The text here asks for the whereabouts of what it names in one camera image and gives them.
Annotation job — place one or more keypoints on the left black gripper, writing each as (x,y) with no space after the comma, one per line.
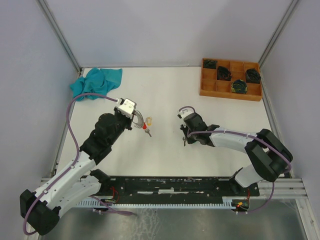
(129,120)

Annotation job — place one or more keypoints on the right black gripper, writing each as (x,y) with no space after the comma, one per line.
(184,130)

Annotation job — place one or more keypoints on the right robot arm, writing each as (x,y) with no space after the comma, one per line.
(268,156)

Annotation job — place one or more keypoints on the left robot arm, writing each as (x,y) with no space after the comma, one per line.
(80,179)

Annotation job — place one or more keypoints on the red key tag with key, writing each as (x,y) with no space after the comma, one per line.
(146,129)

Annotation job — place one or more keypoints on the teal cloth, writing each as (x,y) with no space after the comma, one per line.
(98,82)

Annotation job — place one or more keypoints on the dark rolled sock blue-yellow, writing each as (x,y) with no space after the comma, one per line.
(239,87)

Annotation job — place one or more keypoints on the wooden compartment tray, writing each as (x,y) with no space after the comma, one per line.
(211,87)

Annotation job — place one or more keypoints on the dark rolled sock top-left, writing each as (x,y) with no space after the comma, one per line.
(210,64)

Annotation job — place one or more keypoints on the dark rolled sock right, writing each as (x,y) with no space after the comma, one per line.
(252,76)

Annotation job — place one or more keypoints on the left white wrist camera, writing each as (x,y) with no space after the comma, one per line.
(126,107)

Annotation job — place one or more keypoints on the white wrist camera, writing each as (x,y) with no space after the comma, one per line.
(126,107)
(183,114)

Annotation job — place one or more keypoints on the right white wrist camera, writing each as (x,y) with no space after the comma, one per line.
(183,114)

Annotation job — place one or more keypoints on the yellow key tag with ring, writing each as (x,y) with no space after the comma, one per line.
(148,121)

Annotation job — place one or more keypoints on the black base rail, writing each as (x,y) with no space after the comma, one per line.
(169,189)

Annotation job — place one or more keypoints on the white cable duct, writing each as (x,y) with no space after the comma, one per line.
(93,203)

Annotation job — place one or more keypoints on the left aluminium corner post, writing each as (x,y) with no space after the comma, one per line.
(49,15)

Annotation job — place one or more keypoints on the aluminium corner post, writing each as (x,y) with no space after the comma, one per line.
(49,15)
(278,31)

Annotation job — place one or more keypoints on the right aluminium corner post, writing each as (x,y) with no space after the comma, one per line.
(278,31)

